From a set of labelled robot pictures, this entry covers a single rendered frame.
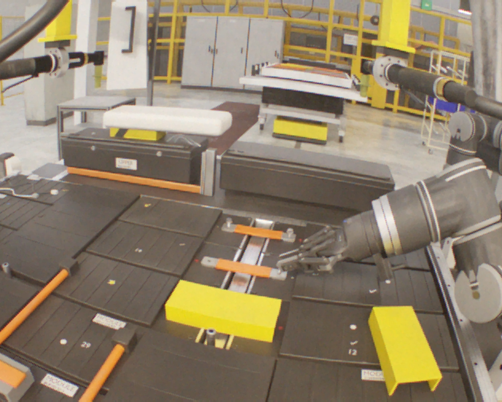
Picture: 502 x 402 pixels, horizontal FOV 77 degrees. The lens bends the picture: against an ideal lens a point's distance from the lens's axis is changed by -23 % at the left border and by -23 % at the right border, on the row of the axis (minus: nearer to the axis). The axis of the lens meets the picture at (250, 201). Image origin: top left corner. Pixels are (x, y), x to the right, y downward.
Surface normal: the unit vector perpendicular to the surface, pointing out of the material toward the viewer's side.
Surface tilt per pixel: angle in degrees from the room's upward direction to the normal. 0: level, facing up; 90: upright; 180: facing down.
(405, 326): 0
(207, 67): 90
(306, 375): 0
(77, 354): 0
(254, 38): 90
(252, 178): 90
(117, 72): 90
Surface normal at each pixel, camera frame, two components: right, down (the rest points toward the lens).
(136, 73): 0.23, 0.41
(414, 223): -0.32, 0.07
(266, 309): 0.08, -0.91
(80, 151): -0.20, 0.38
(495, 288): -0.84, 0.07
